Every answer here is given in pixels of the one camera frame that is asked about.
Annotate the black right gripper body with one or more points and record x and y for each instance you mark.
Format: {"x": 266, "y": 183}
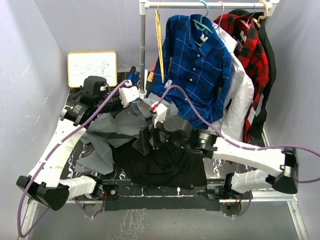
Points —
{"x": 161, "y": 136}

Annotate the blue stapler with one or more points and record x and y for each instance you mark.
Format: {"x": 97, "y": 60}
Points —
{"x": 132, "y": 75}

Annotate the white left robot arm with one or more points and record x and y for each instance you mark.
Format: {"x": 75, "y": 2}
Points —
{"x": 43, "y": 183}

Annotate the blue plaid shirt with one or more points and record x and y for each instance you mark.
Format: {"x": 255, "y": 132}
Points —
{"x": 202, "y": 69}

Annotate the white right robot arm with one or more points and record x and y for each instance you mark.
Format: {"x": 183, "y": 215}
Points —
{"x": 274, "y": 168}

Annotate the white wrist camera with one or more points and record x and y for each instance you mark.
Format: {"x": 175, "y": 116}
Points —
{"x": 159, "y": 111}
{"x": 128, "y": 93}

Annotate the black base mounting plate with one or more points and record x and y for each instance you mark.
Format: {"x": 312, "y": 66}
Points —
{"x": 118, "y": 195}

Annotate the beige wooden hanger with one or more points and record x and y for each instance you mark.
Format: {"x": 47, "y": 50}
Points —
{"x": 262, "y": 16}

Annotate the yellow plastic hanger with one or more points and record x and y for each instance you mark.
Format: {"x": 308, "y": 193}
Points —
{"x": 159, "y": 44}

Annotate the aluminium frame rail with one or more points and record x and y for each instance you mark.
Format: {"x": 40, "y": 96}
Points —
{"x": 263, "y": 195}

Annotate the grey shirt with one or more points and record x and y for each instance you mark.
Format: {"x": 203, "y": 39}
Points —
{"x": 107, "y": 131}

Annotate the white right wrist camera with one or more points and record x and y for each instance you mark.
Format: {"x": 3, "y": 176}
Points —
{"x": 159, "y": 111}

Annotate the black shirt on table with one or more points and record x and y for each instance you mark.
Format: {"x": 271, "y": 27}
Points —
{"x": 169, "y": 166}

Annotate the white shirt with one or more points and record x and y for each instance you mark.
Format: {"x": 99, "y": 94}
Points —
{"x": 239, "y": 96}

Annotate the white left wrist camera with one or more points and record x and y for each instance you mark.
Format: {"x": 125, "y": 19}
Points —
{"x": 128, "y": 93}

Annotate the teal plastic hanger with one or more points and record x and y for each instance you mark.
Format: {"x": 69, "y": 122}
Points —
{"x": 200, "y": 25}

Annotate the pink hanger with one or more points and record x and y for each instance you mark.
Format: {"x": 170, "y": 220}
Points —
{"x": 220, "y": 19}

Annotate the orange small object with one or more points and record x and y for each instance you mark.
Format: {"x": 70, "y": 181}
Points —
{"x": 150, "y": 77}

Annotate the yellow framed whiteboard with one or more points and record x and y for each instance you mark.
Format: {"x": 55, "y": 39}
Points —
{"x": 81, "y": 65}

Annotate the black hanging garment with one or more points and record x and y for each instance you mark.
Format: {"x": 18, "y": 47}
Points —
{"x": 268, "y": 62}

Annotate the red black plaid shirt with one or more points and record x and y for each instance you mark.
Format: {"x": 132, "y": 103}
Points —
{"x": 249, "y": 74}

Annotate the metal clothes rack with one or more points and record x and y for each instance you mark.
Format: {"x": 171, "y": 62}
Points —
{"x": 268, "y": 6}

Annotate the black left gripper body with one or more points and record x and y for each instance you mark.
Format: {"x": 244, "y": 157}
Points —
{"x": 113, "y": 105}

